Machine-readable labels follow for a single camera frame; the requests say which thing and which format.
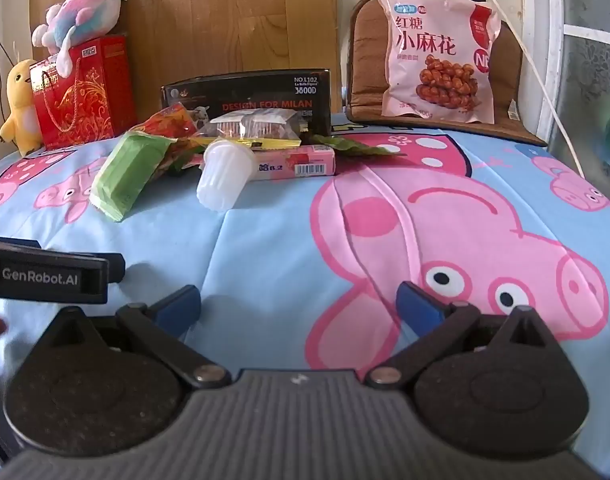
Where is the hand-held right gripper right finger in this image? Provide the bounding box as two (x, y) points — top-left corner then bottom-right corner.
(366, 282), (563, 389)

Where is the large brown cardboard box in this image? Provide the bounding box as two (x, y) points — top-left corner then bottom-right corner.
(29, 0), (343, 113)

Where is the white window frame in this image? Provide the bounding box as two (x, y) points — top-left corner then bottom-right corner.
(520, 0), (610, 161)

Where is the orange red snack packet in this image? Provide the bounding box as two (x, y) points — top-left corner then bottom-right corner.
(135, 101), (206, 176)

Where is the light green snack packet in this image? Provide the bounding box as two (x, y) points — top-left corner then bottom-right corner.
(89, 131), (172, 223)

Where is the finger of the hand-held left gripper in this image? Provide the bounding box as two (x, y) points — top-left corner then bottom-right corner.
(106, 254), (126, 284)
(0, 234), (42, 250)

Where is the green leafy snack packet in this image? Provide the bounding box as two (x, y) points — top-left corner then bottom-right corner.
(312, 134), (403, 158)

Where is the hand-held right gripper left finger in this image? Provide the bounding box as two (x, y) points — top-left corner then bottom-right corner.
(45, 285), (232, 389)

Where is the red gift box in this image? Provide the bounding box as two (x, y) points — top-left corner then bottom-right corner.
(30, 35), (137, 150)

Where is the pink cardboard box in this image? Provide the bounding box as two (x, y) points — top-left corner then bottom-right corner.
(346, 1), (548, 147)

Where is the yellow duck plush toy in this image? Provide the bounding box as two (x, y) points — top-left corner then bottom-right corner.
(0, 58), (43, 157)

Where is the large pink snack bag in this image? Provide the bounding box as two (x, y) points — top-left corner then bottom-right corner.
(375, 0), (502, 125)

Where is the white cable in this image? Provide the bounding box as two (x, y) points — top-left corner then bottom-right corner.
(465, 0), (586, 181)

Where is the pink snack box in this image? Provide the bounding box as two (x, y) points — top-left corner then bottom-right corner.
(192, 144), (336, 181)

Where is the black cardboard box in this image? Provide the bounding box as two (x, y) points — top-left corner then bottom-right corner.
(161, 68), (332, 137)

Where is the white jelly cup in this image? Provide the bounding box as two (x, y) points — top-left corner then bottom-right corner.
(196, 140), (256, 212)

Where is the clear cake packet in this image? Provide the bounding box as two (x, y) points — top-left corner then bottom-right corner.
(195, 110), (306, 152)

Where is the printed blanket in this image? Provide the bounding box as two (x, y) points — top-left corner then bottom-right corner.
(0, 112), (610, 480)

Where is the pink and blue plush toy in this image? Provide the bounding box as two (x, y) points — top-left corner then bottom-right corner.
(32, 0), (127, 78)

